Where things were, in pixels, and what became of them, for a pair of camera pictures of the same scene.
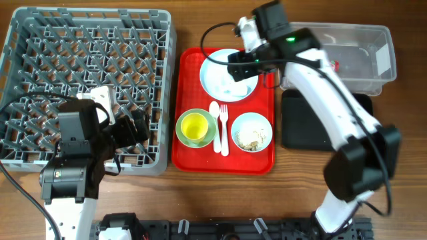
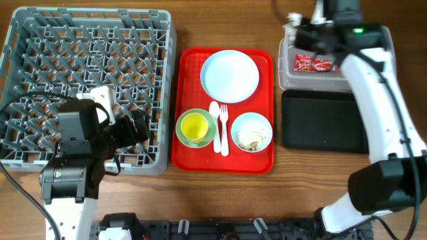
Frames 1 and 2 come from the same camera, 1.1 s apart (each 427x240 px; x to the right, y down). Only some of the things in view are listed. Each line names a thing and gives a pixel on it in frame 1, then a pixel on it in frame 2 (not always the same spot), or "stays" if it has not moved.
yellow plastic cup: [195, 127] stays
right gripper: [241, 72] to [299, 38]
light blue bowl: [251, 132] stays
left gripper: [129, 137] stays
